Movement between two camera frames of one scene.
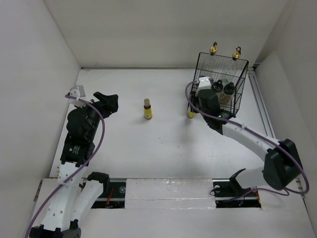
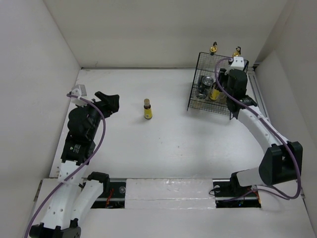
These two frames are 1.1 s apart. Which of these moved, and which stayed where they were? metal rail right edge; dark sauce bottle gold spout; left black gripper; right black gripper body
Moved: right black gripper body
Stayed: dark sauce bottle gold spout; metal rail right edge; left black gripper
